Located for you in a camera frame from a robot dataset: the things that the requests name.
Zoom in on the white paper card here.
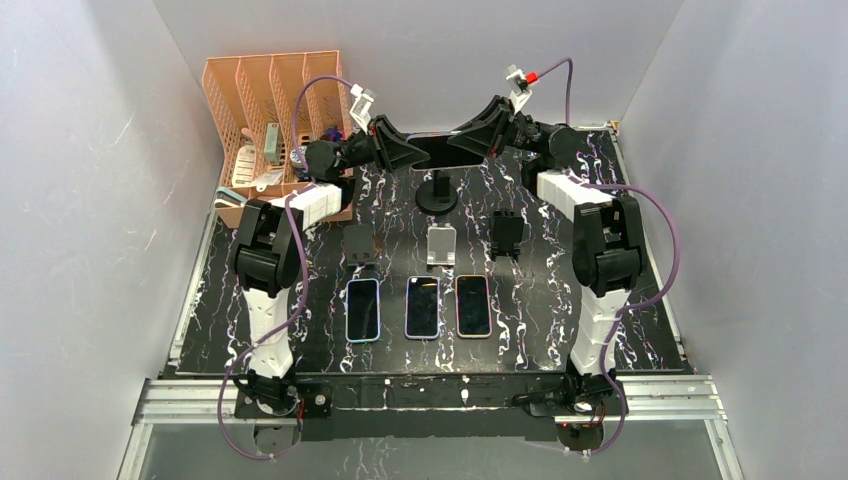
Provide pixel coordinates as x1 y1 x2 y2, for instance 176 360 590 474
230 144 256 188

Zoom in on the phone with lilac case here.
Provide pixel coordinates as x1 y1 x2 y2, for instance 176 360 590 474
405 276 440 340

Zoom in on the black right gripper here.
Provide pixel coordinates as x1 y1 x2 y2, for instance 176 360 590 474
444 96 545 159

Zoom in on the orange plastic file organizer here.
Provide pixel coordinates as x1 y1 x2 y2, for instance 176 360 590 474
201 50 353 201

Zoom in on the phone with pink case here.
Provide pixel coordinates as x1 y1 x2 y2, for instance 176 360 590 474
456 275 492 339

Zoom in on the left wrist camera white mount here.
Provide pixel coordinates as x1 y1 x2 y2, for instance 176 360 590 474
349 84 375 130

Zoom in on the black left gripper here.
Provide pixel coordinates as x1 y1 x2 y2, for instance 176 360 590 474
340 116 433 176

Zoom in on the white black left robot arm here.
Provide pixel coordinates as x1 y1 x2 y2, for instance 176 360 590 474
230 115 430 416

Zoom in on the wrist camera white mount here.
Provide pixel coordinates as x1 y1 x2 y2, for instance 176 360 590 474
505 65 538 113
349 84 375 130

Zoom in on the black clamp phone stand right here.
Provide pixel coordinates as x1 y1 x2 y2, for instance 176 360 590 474
489 209 525 260

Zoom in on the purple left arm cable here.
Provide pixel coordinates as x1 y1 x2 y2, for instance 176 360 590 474
216 74 359 462

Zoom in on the aluminium frame rail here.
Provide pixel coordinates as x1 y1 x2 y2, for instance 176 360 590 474
119 375 743 479

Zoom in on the green white small box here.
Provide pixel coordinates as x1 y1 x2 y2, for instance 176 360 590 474
263 122 283 166

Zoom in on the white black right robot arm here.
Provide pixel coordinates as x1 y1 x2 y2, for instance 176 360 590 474
447 96 647 414

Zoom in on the black round base phone stand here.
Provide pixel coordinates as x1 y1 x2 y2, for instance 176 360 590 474
415 170 458 216

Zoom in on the phone with purple clear case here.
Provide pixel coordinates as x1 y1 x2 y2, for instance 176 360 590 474
407 131 485 171

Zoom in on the teal bordered item beside organizer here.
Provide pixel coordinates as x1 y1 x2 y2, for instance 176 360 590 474
213 186 248 209

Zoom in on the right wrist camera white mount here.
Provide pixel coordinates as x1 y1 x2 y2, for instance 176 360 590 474
505 65 538 113

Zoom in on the phone with blue case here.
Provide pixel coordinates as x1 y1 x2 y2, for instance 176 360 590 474
345 279 381 343

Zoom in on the black folding phone stand left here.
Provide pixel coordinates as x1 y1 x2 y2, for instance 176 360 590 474
343 224 377 268

